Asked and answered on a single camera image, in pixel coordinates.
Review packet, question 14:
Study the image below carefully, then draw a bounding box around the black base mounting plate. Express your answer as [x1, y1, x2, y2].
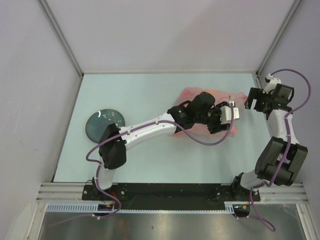
[82, 182, 261, 211]

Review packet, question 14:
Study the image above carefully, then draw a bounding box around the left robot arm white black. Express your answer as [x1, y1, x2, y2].
[93, 92, 240, 200]

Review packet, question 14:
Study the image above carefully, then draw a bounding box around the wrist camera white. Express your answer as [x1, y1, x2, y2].
[262, 74, 282, 94]
[220, 101, 240, 124]

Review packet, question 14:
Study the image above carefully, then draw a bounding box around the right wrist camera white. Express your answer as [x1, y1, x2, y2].
[262, 74, 282, 94]

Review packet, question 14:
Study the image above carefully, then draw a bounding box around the white slotted cable duct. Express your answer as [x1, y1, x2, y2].
[46, 202, 235, 214]

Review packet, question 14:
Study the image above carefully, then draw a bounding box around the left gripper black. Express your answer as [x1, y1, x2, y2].
[193, 101, 230, 134]

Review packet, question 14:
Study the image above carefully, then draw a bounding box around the left aluminium frame post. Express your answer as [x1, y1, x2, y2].
[36, 0, 84, 80]

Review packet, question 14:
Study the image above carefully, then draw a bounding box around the dark blue ceramic plate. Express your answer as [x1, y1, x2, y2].
[85, 108, 126, 143]

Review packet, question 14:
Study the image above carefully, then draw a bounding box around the aluminium front rail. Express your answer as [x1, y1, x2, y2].
[36, 182, 309, 204]

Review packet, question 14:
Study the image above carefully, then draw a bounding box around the right aluminium frame post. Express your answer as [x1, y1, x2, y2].
[255, 0, 304, 77]

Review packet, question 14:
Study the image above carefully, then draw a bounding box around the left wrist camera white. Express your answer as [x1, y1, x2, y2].
[220, 101, 240, 124]

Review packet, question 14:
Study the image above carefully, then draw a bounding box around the pink plastic bag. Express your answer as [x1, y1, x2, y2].
[174, 87, 248, 138]

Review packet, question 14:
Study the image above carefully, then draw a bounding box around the aluminium frame post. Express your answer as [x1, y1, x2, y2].
[36, 0, 84, 80]
[255, 0, 304, 77]

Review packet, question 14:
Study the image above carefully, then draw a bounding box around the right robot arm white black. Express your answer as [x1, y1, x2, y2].
[230, 83, 308, 201]

